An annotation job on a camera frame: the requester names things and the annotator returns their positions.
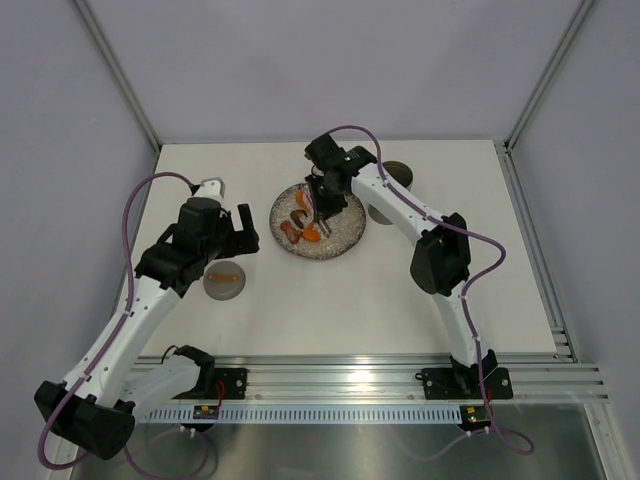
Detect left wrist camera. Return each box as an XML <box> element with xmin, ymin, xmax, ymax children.
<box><xmin>191</xmin><ymin>177</ymin><xmax>226</xmax><ymax>203</ymax></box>

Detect grey cylindrical container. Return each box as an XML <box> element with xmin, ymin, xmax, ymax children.
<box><xmin>368</xmin><ymin>161</ymin><xmax>414</xmax><ymax>226</ymax></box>

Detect brown meat piece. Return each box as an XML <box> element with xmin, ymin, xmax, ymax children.
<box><xmin>280</xmin><ymin>220</ymin><xmax>303</xmax><ymax>245</ymax></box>

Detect orange carrot piece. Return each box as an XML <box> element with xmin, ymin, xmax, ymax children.
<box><xmin>302</xmin><ymin>222</ymin><xmax>322</xmax><ymax>243</ymax></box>

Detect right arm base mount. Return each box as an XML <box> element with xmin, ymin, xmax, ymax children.
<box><xmin>414</xmin><ymin>367</ymin><xmax>514</xmax><ymax>401</ymax></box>

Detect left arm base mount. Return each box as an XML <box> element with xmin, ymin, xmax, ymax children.
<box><xmin>161</xmin><ymin>345</ymin><xmax>248</xmax><ymax>400</ymax></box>

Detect orange food piece top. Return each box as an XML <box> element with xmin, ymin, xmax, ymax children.
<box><xmin>295</xmin><ymin>190</ymin><xmax>313</xmax><ymax>212</ymax></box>

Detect aluminium mounting rail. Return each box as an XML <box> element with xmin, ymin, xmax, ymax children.
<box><xmin>119</xmin><ymin>353</ymin><xmax>611</xmax><ymax>404</ymax></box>

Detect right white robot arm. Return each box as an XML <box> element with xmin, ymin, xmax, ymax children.
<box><xmin>305</xmin><ymin>153</ymin><xmax>506</xmax><ymax>398</ymax></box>

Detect grey round lid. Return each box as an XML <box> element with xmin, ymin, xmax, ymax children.
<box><xmin>203</xmin><ymin>260</ymin><xmax>246</xmax><ymax>301</ymax></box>

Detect plate with rice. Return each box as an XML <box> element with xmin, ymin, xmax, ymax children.
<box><xmin>269</xmin><ymin>183</ymin><xmax>367</xmax><ymax>260</ymax></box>

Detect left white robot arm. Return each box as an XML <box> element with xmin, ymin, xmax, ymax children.
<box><xmin>34</xmin><ymin>196</ymin><xmax>259</xmax><ymax>460</ymax></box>

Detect brown mushroom piece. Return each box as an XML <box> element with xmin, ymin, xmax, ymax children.
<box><xmin>289</xmin><ymin>209</ymin><xmax>308</xmax><ymax>229</ymax></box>

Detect white slotted cable duct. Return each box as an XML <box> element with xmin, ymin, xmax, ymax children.
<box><xmin>143</xmin><ymin>404</ymin><xmax>462</xmax><ymax>425</ymax></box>

